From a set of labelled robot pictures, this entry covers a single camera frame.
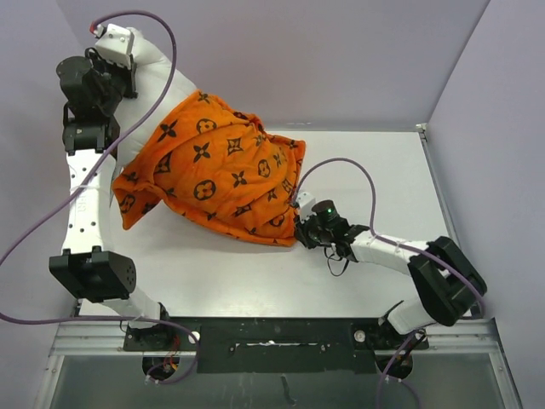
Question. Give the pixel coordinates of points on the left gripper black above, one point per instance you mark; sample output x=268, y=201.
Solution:
x=96, y=62

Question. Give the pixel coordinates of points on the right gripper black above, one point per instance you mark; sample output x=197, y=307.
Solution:
x=303, y=234

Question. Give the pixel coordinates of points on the orange patterned pillowcase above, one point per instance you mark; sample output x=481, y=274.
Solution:
x=218, y=168

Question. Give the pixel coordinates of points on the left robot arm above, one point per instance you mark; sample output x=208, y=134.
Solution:
x=87, y=266

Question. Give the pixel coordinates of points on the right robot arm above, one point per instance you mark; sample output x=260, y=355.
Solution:
x=447, y=284

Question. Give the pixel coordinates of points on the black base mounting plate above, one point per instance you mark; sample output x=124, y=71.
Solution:
x=273, y=345

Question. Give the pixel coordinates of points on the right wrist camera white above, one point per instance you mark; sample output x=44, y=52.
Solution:
x=304, y=203

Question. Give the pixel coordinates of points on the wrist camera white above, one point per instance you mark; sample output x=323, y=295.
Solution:
x=304, y=203
x=115, y=44

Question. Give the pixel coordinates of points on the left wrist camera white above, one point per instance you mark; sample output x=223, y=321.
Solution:
x=115, y=44

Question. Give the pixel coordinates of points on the aluminium frame rail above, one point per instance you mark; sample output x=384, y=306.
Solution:
x=101, y=339

